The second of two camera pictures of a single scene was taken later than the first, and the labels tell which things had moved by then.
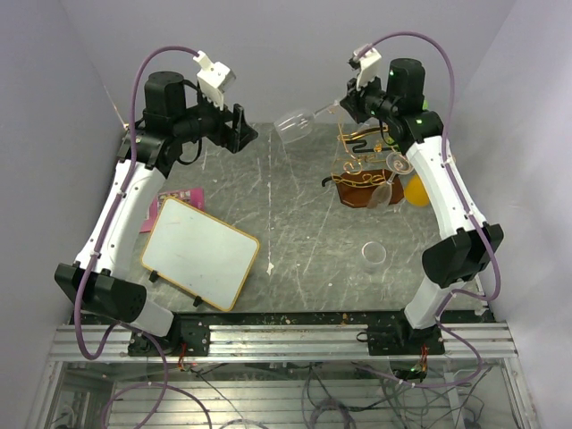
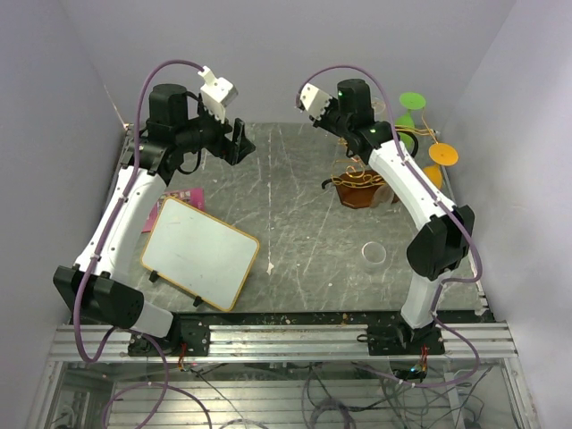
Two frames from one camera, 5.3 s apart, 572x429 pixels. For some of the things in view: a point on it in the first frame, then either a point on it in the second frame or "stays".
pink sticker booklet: (191, 197) stays
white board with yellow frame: (199, 255) stays
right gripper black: (353, 97) → (321, 121)
